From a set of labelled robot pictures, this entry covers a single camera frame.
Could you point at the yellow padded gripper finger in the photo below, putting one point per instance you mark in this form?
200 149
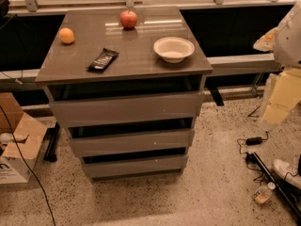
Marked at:
281 94

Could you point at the grey drawer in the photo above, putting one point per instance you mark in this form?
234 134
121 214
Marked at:
92 112
135 167
131 143

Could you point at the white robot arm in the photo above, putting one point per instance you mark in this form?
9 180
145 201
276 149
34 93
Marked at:
284 41

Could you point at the grey bottom drawer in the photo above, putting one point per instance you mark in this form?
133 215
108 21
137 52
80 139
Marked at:
135 167

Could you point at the grey drawer cabinet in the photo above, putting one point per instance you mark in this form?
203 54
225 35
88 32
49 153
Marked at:
137 71

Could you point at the grey top drawer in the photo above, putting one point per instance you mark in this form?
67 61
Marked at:
92 112

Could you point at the black power adapter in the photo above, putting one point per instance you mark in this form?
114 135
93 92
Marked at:
253 141

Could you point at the white sneaker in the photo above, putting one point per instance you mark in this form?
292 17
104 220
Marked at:
291 173

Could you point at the plastic water bottle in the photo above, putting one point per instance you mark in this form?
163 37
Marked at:
263 193

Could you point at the white paper bowl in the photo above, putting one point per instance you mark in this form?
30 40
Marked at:
173 49

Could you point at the red apple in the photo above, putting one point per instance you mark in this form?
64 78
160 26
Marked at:
128 19

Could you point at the black snack bar wrapper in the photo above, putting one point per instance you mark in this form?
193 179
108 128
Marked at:
103 60

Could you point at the orange fruit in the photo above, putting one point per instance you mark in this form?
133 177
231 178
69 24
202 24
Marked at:
66 35

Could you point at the black stand foot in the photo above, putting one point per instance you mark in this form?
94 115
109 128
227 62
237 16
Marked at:
52 136

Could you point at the brown cardboard box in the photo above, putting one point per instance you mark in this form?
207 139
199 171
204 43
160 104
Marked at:
21 137

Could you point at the black floor rail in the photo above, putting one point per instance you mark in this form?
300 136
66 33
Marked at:
282 192

